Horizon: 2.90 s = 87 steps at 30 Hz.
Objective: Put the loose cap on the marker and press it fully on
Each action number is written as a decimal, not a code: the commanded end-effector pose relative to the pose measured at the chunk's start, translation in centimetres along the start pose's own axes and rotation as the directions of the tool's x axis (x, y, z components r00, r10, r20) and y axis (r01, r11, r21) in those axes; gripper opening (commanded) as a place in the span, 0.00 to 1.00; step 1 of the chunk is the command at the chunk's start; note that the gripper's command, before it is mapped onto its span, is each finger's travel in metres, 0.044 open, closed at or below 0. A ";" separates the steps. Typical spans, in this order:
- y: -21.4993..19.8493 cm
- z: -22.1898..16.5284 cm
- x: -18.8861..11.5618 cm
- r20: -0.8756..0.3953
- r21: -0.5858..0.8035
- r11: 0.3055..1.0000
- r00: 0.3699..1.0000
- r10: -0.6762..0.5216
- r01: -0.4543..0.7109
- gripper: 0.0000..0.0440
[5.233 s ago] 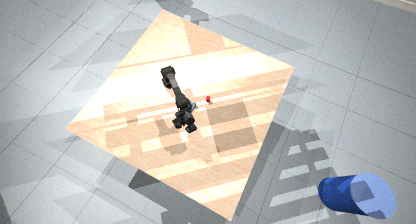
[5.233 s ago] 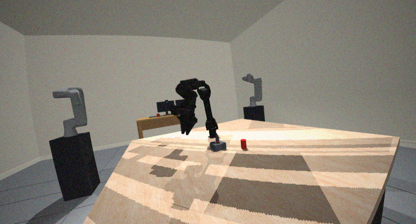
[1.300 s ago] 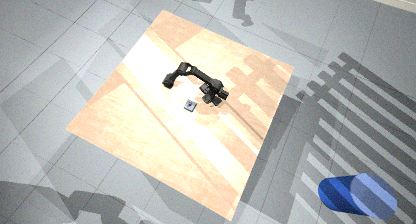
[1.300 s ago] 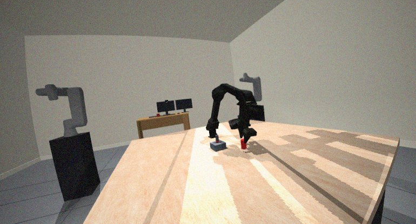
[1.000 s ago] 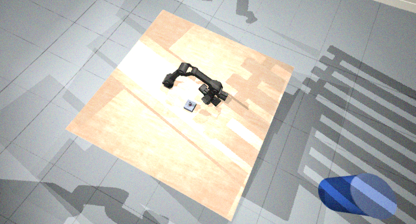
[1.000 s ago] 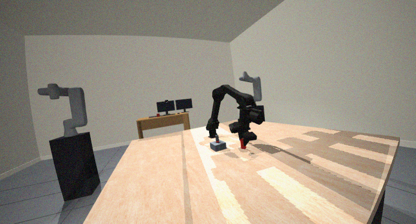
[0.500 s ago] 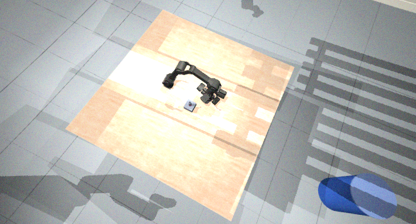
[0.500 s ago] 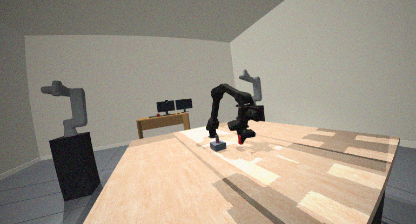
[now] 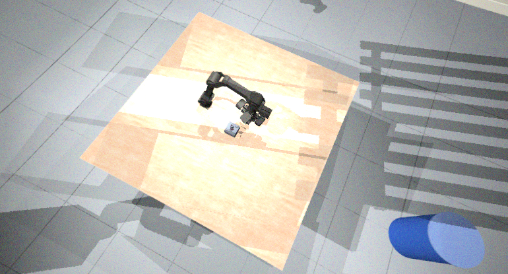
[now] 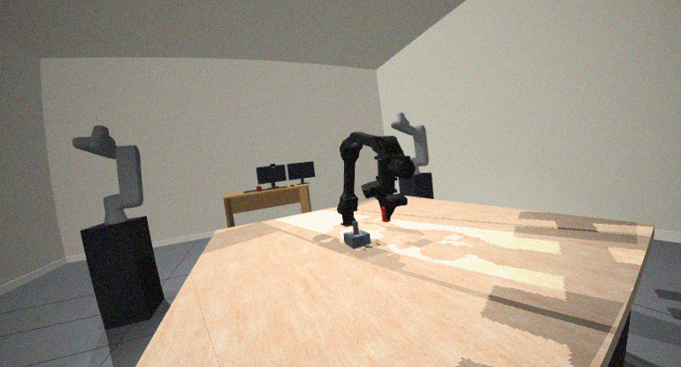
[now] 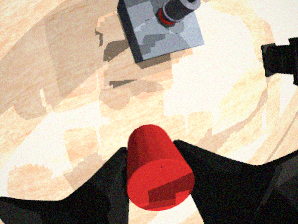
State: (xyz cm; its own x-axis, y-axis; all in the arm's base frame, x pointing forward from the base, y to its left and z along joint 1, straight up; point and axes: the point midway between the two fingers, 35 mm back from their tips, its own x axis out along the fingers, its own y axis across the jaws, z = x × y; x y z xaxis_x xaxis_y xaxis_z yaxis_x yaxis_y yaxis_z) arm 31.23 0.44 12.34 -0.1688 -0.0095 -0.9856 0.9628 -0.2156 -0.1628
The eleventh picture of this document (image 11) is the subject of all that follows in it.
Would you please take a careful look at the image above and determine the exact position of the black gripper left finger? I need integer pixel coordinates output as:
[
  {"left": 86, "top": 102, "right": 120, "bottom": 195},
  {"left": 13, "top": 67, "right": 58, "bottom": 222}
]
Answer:
[{"left": 0, "top": 147, "right": 130, "bottom": 224}]

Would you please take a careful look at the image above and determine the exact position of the red marker cap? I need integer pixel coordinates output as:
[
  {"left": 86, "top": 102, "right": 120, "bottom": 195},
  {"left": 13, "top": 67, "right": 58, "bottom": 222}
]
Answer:
[{"left": 126, "top": 124, "right": 194, "bottom": 210}]

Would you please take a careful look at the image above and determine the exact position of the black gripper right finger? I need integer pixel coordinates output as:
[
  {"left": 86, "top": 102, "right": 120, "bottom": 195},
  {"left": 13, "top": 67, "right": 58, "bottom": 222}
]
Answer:
[{"left": 173, "top": 140, "right": 298, "bottom": 224}]

